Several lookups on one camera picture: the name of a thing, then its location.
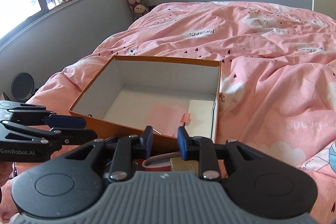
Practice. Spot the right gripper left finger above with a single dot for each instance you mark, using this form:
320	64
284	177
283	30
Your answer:
127	151

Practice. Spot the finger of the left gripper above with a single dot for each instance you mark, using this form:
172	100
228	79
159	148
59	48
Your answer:
70	136
65	121

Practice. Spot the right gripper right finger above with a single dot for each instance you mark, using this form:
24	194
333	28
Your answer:
199	149

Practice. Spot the pink fabric pouch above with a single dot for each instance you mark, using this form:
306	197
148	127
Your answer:
166	119

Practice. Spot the gold small box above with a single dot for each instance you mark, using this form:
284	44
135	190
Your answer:
180	165

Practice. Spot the left hand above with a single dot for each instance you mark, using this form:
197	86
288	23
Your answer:
8	208

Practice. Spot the white flat box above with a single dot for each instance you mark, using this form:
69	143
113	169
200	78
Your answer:
201	121

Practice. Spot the orange cardboard box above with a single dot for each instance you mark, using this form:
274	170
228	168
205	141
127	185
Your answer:
117	101

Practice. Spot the round black fan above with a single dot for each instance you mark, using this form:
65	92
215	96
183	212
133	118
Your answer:
22	87

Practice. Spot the pink heart print duvet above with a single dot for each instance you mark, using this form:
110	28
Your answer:
277	89

